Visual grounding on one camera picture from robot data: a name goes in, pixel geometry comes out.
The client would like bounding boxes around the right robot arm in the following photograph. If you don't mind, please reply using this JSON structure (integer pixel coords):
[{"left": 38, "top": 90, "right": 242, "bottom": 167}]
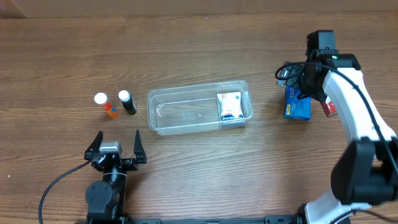
[{"left": 275, "top": 30, "right": 397, "bottom": 223}]

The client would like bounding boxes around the orange bottle white cap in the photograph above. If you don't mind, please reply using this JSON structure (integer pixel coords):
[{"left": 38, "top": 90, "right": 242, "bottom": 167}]
[{"left": 94, "top": 92, "right": 119, "bottom": 119}]

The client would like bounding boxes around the clear plastic container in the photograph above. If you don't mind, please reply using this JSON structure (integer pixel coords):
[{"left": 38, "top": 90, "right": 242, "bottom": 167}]
[{"left": 147, "top": 80, "right": 254, "bottom": 136}]

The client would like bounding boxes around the white blue medicine box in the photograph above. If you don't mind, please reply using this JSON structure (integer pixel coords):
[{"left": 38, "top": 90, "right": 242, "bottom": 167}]
[{"left": 217, "top": 92, "right": 244, "bottom": 121}]

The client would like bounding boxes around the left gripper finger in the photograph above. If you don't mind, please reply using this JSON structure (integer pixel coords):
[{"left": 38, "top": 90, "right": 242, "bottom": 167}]
[
  {"left": 84, "top": 131, "right": 103, "bottom": 161},
  {"left": 134, "top": 129, "right": 147, "bottom": 164}
]

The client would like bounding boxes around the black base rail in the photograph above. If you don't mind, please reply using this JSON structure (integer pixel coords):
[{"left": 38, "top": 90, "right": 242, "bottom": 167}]
[{"left": 74, "top": 213, "right": 299, "bottom": 224}]

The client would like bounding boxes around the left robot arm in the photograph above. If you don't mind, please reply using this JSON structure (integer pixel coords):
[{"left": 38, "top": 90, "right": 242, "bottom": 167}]
[{"left": 84, "top": 131, "right": 147, "bottom": 223}]

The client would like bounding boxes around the red medicine box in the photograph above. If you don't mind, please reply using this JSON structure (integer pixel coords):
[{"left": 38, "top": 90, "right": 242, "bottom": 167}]
[{"left": 320, "top": 95, "right": 337, "bottom": 117}]

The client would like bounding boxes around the black bottle white cap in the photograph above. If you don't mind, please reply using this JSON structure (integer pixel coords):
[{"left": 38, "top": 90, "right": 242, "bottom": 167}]
[{"left": 118, "top": 90, "right": 137, "bottom": 115}]

